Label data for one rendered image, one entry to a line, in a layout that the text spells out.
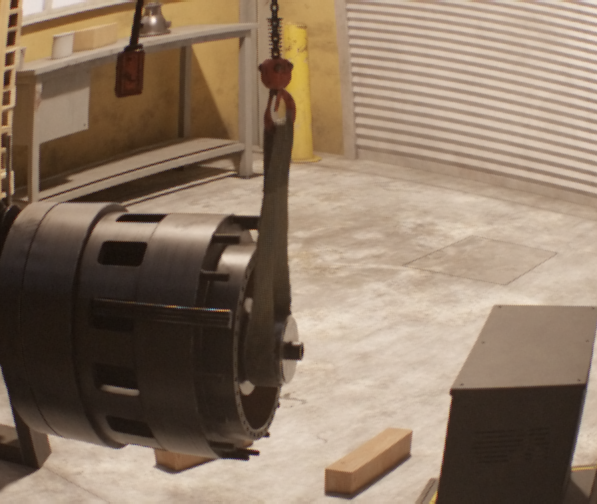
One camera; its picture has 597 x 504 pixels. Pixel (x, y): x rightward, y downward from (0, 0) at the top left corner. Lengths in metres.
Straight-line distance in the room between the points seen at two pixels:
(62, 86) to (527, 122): 3.15
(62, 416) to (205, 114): 6.70
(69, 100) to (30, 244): 4.78
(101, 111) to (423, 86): 2.21
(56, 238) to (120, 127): 6.00
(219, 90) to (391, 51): 1.38
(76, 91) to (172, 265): 4.96
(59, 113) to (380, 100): 2.61
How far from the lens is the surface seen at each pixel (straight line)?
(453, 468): 2.44
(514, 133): 8.17
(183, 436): 2.49
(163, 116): 8.83
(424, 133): 8.61
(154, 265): 2.45
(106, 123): 8.43
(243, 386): 2.59
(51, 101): 7.20
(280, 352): 2.53
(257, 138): 9.44
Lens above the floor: 1.69
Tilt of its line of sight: 14 degrees down
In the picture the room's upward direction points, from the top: 2 degrees counter-clockwise
